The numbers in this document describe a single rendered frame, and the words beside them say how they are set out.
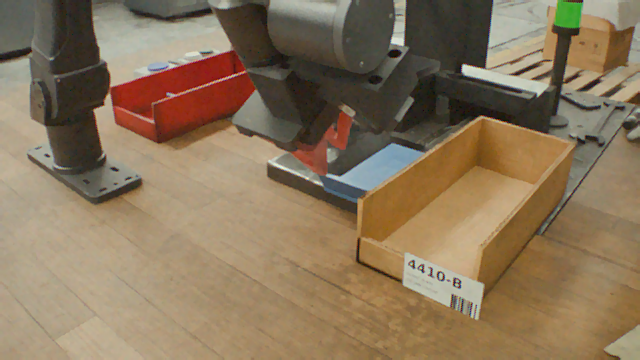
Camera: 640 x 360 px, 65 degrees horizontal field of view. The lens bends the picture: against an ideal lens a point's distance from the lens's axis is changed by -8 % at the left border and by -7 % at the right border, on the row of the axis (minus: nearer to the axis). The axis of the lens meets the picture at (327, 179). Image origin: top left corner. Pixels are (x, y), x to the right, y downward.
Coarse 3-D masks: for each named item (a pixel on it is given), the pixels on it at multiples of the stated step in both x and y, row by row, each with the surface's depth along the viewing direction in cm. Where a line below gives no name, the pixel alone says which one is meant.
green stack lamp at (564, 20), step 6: (558, 0) 73; (558, 6) 72; (564, 6) 71; (570, 6) 71; (576, 6) 71; (582, 6) 71; (558, 12) 72; (564, 12) 72; (570, 12) 71; (576, 12) 71; (558, 18) 73; (564, 18) 72; (570, 18) 72; (576, 18) 72; (558, 24) 73; (564, 24) 72; (570, 24) 72; (576, 24) 72
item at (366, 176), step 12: (372, 156) 64; (384, 156) 64; (396, 156) 64; (408, 156) 64; (420, 156) 64; (360, 168) 62; (372, 168) 62; (384, 168) 62; (324, 180) 56; (336, 180) 54; (348, 180) 59; (360, 180) 59; (372, 180) 59; (336, 192) 57; (348, 192) 55; (360, 192) 54
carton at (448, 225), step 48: (480, 144) 65; (528, 144) 61; (576, 144) 57; (384, 192) 50; (432, 192) 58; (480, 192) 61; (528, 192) 48; (384, 240) 53; (432, 240) 53; (480, 240) 52; (528, 240) 52; (432, 288) 45; (480, 288) 42
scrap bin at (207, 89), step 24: (168, 72) 84; (192, 72) 88; (216, 72) 92; (240, 72) 94; (120, 96) 78; (144, 96) 82; (192, 96) 75; (216, 96) 79; (240, 96) 82; (120, 120) 78; (144, 120) 73; (168, 120) 73; (192, 120) 76
